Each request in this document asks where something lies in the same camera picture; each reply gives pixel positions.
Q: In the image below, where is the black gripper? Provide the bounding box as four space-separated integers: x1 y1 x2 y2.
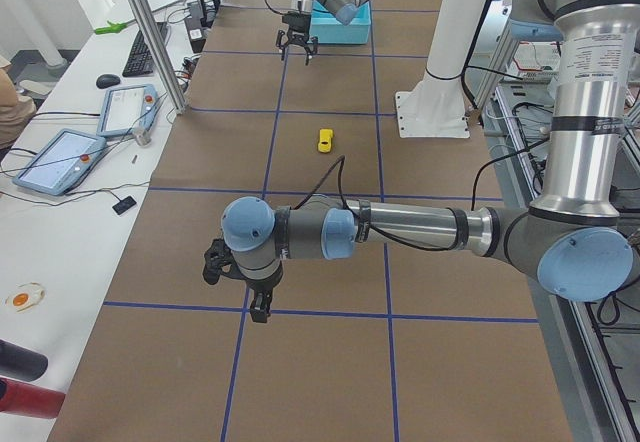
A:
276 11 319 66
238 261 283 323

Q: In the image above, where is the yellow beetle toy car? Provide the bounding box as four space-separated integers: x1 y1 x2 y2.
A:
317 128 334 154

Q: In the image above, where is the green plastic toy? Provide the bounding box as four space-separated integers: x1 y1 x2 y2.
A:
94 21 128 35

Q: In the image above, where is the fried egg toy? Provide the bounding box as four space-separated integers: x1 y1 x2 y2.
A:
5 282 46 313

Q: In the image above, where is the light blue plastic bin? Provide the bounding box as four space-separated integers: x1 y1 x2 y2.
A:
310 1 371 45

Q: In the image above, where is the black keyboard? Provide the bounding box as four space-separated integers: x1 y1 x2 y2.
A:
121 31 154 78

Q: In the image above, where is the small black phone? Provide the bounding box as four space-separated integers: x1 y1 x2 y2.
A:
112 196 137 215

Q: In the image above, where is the small metal cylinder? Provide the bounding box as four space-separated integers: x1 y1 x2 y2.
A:
132 126 151 147

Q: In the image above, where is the far teach pendant tablet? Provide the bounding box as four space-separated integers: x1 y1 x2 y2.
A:
96 84 159 138

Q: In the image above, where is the teach pendant tablet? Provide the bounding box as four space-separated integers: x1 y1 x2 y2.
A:
12 129 107 196
96 84 159 138

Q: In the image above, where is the black computer mouse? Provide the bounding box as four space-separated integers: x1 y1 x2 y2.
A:
95 73 121 89

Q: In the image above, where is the near teach pendant tablet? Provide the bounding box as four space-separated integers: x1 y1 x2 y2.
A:
12 129 107 196

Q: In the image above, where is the black bottle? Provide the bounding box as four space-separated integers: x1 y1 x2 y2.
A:
0 340 48 382

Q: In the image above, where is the red bottle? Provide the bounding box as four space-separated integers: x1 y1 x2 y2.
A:
1 377 66 419

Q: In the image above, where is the seated person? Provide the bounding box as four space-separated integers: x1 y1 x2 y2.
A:
0 57 37 149

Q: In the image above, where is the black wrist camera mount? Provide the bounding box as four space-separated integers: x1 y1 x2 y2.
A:
202 238 235 285

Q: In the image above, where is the aluminium frame post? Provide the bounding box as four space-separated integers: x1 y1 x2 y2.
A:
128 0 187 115

